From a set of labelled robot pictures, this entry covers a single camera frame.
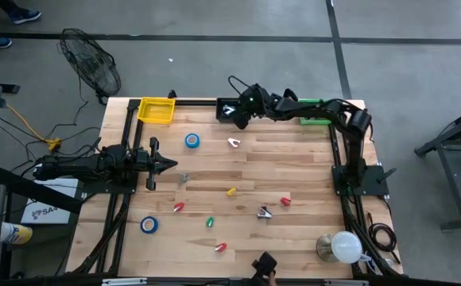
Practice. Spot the silver metal bracket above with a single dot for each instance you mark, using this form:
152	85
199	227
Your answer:
124	281
345	283

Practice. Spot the blue tape roll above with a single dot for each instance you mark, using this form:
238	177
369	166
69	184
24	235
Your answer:
142	225
186	140

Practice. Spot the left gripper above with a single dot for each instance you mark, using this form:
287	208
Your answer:
149	163

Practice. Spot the black handheld device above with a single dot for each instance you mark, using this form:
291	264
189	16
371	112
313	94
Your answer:
264	264

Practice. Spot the yellow white spray can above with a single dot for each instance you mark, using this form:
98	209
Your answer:
16	233

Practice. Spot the grey staple remover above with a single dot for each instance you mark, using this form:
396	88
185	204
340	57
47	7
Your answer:
183	178

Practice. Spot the white globe table lamp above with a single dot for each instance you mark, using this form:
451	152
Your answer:
345	246

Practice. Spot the black metal cart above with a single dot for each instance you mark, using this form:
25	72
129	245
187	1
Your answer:
459	186

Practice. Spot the pink staple remover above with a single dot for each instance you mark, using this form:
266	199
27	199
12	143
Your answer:
232	141

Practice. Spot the black plastic basket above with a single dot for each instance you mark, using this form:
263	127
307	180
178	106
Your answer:
220	115

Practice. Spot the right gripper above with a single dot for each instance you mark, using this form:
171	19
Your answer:
241	119

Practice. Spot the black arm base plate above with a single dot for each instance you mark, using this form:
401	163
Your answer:
373	180
107	187

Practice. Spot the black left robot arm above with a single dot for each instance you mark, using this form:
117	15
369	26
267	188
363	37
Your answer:
79	163

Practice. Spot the black table clamp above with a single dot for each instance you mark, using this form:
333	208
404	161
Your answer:
290	93
172	94

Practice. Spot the black floor fan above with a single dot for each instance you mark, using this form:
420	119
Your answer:
91	63

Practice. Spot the green mini stapler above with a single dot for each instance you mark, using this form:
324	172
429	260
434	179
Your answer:
210	222

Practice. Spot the yellow plastic basket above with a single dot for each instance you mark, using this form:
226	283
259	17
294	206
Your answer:
157	111

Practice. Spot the black silver staple remover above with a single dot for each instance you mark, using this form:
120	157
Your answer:
227	110

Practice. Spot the black stand leg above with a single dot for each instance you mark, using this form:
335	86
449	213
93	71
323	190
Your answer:
36	190

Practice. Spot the person's hand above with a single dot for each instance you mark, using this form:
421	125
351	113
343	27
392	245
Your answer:
272	279

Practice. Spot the green plastic basket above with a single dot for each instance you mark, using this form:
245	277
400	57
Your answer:
314	121

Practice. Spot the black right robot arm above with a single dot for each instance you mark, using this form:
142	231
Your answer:
314	109

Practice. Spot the person's foot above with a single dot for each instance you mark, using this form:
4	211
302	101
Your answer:
25	16
1	41

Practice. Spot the red mini stapler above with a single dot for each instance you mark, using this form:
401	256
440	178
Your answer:
285	201
179	206
221	247

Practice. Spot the yellow mini stapler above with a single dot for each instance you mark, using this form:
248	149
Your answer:
231	192

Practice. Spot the white printed sheet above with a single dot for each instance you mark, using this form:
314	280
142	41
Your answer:
51	206

